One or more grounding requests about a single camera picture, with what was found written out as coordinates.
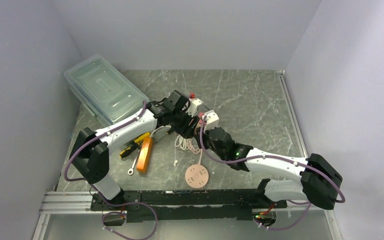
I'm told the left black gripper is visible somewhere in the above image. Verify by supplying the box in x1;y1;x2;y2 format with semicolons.
169;106;200;139

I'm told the pink round socket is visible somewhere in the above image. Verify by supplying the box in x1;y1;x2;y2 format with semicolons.
184;164;209;189

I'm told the pink socket cable plug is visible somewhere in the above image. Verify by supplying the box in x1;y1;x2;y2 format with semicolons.
187;139;203;165

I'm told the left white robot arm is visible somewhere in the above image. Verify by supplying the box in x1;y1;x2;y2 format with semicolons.
63;90;204;210

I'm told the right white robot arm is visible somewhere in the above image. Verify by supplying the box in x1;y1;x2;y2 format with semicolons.
194;127;346;210

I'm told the orange power strip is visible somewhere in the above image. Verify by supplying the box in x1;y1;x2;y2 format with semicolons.
136;136;154;173

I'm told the yellow black screwdriver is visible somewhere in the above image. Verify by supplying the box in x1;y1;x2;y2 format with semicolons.
119;139;143;159

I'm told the clear plastic storage box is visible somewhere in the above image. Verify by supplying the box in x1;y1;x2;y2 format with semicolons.
64;54;150;127

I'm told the silver wrench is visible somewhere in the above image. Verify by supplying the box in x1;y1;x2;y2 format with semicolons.
127;148;141;176

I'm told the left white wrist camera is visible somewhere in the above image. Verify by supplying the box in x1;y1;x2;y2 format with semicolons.
186;92;204;116

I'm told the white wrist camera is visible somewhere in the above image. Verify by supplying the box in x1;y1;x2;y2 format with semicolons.
186;92;204;116
202;110;220;131

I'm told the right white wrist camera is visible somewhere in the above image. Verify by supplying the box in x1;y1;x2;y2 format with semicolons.
202;110;220;131

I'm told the white power strip cable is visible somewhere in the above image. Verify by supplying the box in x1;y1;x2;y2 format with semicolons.
149;125;203;155

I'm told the yellow handled screwdriver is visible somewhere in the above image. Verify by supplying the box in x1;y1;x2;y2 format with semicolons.
129;132;151;145

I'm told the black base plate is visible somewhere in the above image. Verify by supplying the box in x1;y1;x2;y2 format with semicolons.
90;189;287;223

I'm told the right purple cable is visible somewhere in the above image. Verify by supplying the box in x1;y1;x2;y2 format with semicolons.
199;114;346;232

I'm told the aluminium rail frame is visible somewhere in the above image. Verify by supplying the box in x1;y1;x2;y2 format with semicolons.
39;191;112;215

